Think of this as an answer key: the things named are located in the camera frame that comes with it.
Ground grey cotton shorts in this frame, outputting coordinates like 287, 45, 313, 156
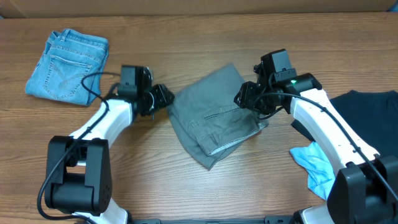
167, 63, 269, 170

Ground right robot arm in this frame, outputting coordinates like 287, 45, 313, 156
234, 49, 397, 224

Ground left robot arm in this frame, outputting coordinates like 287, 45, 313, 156
37, 65, 175, 224

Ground light blue garment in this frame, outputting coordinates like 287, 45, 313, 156
290, 142, 335, 200

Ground folded blue denim jeans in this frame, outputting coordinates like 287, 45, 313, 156
25, 29, 109, 106

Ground black garment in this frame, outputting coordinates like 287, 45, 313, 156
330, 90, 397, 157

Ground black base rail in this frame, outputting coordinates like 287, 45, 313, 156
127, 215, 296, 224

